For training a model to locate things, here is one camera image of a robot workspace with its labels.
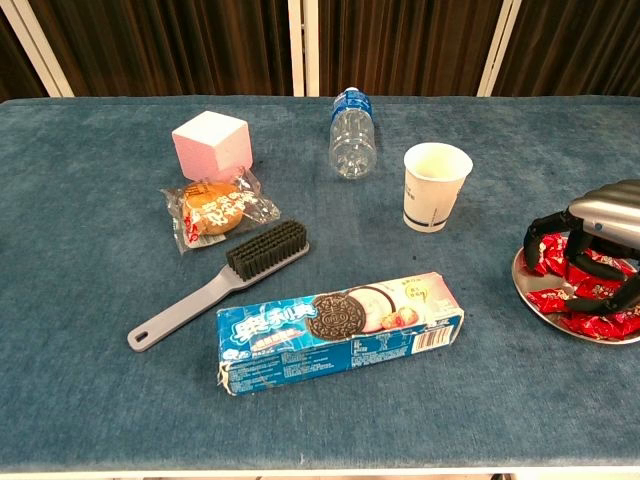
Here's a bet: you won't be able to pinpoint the packaged bread bun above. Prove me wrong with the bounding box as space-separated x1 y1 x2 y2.
158 167 282 256

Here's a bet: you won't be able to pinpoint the silver metal plate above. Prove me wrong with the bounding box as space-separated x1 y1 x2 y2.
511 236 640 346

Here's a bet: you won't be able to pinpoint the white frame post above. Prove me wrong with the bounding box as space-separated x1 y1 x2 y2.
304 0 321 98
476 0 524 98
287 0 306 98
0 0 75 98

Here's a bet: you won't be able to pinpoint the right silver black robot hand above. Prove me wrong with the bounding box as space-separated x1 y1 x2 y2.
523 178 640 317

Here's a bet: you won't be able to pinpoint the clear plastic water bottle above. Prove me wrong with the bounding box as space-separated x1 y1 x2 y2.
328 86 378 181

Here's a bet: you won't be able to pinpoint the blue Oreo cookie box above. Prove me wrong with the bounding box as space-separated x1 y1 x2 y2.
215 271 466 398

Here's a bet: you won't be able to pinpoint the white paper cup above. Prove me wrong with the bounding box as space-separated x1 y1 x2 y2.
402 142 475 234

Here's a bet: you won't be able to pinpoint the grey brush black bristles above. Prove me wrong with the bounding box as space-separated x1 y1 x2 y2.
126 220 311 354

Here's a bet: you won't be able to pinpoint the pink foam cube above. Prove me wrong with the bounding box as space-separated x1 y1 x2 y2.
171 110 254 182

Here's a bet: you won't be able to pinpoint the blue velvet tablecloth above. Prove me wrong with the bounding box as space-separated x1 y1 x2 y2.
0 95 640 474

